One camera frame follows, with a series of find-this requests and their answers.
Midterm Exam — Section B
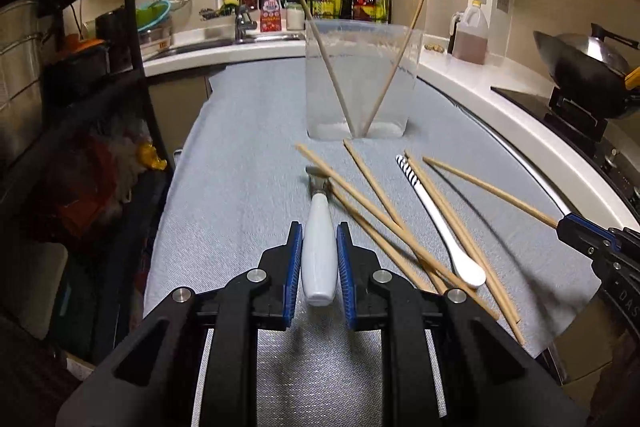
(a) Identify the green bowl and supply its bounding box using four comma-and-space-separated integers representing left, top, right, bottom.
136, 0, 173, 32

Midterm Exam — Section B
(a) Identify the pink soap bottle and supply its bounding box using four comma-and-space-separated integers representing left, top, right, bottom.
260, 0, 283, 32

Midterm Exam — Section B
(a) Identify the white-handled metal fork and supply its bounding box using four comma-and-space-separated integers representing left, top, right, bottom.
305, 166, 337, 308

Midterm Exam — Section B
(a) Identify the yellow plastic object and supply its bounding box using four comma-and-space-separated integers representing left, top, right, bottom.
137, 142, 168, 172

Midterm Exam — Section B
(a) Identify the steel sink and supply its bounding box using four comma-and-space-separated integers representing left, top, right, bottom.
145, 32, 306, 60

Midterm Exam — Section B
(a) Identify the clear plastic container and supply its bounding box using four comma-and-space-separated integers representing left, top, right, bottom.
304, 18, 426, 140

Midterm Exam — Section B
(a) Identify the white jar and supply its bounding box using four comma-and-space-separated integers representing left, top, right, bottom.
286, 2, 306, 31

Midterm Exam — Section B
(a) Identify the grey table cloth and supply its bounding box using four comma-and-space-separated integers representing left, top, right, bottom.
144, 62, 596, 427

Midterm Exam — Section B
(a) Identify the black wok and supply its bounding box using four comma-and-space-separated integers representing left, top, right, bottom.
532, 23, 640, 120

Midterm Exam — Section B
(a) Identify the wooden chopstick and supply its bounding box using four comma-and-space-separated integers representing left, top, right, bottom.
286, 0, 362, 138
326, 181, 445, 297
296, 143, 502, 321
422, 156, 560, 229
342, 139, 449, 295
404, 151, 522, 325
360, 0, 430, 136
406, 154, 525, 346

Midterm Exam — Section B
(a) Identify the cooking oil jug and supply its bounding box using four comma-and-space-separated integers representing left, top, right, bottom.
447, 0, 489, 65

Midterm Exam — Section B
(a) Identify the white spoon with striped handle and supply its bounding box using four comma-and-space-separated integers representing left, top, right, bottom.
396, 154, 487, 289

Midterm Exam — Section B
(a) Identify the gas stove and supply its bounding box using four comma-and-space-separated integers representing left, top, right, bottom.
492, 84, 640, 228

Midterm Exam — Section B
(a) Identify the black shelf rack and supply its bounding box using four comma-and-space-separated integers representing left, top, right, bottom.
0, 0, 176, 363

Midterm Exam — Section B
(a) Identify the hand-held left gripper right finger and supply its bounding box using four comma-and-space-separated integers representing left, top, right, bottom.
336, 222, 588, 427

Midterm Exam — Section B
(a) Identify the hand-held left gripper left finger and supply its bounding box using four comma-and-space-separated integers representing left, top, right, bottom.
55, 221, 304, 427

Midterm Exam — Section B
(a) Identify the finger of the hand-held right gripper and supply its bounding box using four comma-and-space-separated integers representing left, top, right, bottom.
556, 214, 626, 258

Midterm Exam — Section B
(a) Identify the large metal pot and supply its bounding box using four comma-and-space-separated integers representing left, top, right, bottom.
0, 0, 46, 158

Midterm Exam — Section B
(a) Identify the chrome faucet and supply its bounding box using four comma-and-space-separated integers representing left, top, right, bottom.
210, 0, 258, 44

